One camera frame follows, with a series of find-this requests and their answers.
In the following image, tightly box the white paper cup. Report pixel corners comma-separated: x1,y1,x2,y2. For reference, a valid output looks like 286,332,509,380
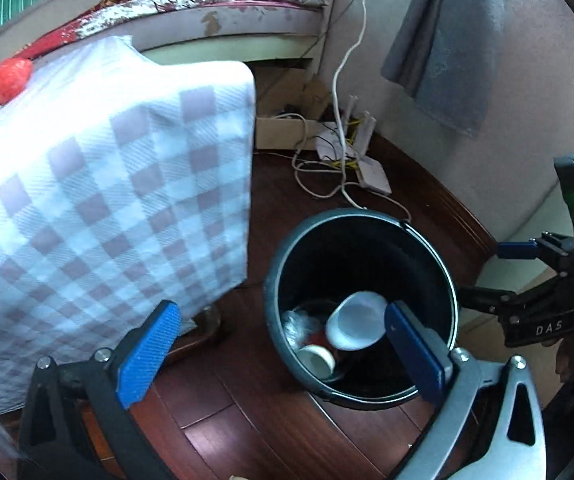
297,332,349,380

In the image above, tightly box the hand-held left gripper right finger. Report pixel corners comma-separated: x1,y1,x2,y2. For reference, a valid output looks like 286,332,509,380
384,301,548,480

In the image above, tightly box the white router with antennas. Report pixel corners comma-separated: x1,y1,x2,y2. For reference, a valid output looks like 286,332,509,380
316,94,377,162

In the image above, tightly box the wooden table leg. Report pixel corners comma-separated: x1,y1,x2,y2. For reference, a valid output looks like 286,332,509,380
167,304,224,357

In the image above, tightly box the floral mattress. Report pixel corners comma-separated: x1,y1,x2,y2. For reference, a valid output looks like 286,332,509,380
67,0,329,57

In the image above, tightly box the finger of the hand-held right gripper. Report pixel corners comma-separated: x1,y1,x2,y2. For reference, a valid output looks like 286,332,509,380
497,232,574,271
457,285,516,314

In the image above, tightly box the cream bed frame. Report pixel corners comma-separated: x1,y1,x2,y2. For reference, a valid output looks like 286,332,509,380
137,34,320,69

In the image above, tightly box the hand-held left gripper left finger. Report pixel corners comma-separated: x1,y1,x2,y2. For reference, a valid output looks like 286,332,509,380
17,300,183,480

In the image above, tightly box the clear plastic wrap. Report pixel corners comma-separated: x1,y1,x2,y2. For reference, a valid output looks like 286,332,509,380
282,309,319,348

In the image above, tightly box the flat white modem box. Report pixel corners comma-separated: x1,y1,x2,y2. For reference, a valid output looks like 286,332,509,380
356,156,394,196

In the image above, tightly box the thick white cable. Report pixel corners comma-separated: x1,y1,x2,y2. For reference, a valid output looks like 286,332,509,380
333,0,368,211

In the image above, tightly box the thin grey cable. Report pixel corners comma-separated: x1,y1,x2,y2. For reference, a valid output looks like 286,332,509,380
291,114,413,222

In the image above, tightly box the checkered tablecloth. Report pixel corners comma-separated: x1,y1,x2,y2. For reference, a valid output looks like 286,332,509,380
0,35,257,416

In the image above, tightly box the red plastic bag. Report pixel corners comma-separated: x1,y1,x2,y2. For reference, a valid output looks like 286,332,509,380
0,57,33,106

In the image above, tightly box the cardboard box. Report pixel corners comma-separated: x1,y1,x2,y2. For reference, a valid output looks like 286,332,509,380
255,67,334,152

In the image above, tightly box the grey curtain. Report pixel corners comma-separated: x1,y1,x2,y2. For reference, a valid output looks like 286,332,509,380
381,0,512,139

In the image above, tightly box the white bowl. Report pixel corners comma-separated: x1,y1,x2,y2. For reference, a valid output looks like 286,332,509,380
325,291,389,352

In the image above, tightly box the black trash bin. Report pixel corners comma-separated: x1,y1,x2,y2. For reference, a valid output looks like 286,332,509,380
263,208,460,409

